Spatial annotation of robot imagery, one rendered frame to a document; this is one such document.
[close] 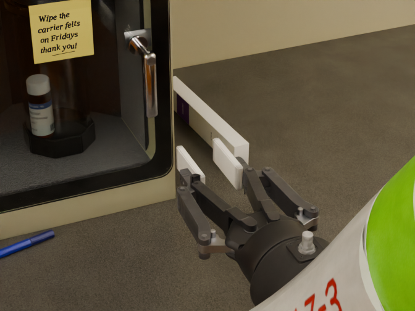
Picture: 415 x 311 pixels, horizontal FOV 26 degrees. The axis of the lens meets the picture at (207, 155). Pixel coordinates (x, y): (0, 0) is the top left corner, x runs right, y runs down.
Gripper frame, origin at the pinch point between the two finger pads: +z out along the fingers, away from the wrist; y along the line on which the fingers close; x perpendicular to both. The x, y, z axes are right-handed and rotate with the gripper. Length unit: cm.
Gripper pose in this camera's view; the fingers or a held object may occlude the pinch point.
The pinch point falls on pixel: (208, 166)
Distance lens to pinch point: 100.8
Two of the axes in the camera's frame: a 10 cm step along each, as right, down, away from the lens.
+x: 0.0, 8.5, 5.2
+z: -3.8, -4.8, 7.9
